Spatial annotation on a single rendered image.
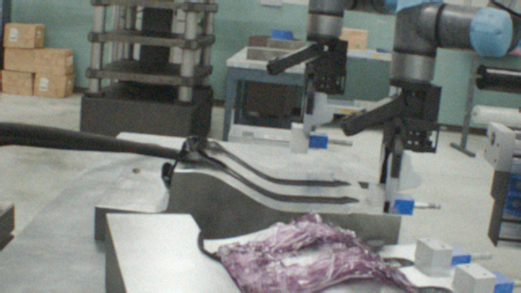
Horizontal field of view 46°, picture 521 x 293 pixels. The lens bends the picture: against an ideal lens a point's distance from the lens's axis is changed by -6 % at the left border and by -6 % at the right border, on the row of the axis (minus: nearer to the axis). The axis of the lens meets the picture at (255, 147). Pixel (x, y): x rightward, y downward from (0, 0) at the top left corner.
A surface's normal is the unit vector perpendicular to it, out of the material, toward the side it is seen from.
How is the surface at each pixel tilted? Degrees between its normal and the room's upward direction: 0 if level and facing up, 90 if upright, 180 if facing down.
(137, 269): 0
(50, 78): 98
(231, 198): 90
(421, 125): 90
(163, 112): 90
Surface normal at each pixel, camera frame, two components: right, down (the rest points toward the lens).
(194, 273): 0.09, -0.97
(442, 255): 0.29, 0.22
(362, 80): -0.06, 0.21
